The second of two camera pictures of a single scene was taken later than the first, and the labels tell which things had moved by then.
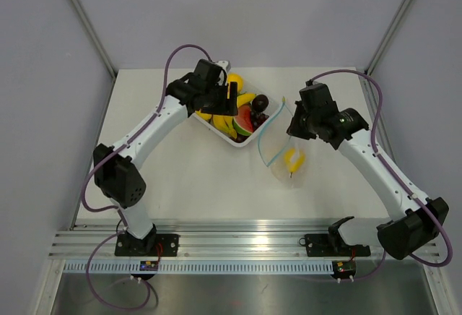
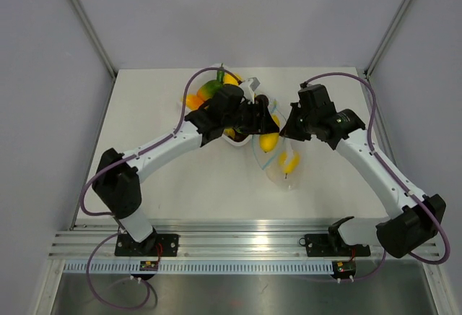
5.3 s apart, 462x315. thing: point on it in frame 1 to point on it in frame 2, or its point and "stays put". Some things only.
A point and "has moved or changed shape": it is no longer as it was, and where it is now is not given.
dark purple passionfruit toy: [259, 103] stays put
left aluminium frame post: [82, 14] stays put
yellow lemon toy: [234, 77] has moved or changed shape
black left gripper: [227, 107] to [262, 124]
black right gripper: [294, 129] stays put
